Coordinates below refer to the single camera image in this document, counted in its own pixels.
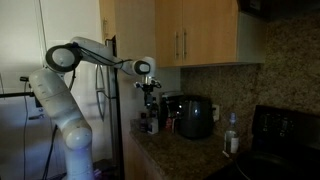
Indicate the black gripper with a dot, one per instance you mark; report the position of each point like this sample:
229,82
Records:
148,91

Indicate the small dark bottle with label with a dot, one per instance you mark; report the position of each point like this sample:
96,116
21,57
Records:
143,124

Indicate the white container with blue label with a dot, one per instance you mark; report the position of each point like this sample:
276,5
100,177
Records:
153,126

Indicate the black air fryer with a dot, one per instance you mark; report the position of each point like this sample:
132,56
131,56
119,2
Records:
195,116

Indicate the glass bottle with white label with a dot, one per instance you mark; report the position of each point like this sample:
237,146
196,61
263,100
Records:
231,143

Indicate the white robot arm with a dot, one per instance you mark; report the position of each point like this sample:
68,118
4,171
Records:
56,100

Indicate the tall dark wine bottle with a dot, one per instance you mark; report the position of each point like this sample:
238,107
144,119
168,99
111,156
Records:
156,108

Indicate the black coffee maker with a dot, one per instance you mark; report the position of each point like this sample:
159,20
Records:
168,106

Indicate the stainless steel fridge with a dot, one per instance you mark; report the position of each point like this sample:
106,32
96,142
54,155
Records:
115,133

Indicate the wooden lower cabinet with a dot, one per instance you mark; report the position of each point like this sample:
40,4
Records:
136,163

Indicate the wooden cabinet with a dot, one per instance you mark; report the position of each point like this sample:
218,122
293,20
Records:
206,33
136,163

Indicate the white backsplash outlet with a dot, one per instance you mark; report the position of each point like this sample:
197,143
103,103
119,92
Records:
216,113

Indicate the wooden upper cabinet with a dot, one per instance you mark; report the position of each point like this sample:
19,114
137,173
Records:
206,33

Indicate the dark frying pan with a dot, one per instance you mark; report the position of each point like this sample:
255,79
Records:
266,166

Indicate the black stove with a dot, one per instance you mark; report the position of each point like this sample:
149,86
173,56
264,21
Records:
286,133

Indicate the steel range hood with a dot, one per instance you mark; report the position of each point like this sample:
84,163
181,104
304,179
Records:
283,8

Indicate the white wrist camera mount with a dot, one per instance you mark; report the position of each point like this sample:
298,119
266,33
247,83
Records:
148,83

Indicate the black camera on stand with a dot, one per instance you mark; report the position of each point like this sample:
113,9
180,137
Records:
24,79

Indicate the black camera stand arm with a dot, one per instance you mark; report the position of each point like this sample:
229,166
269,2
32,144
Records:
16,95

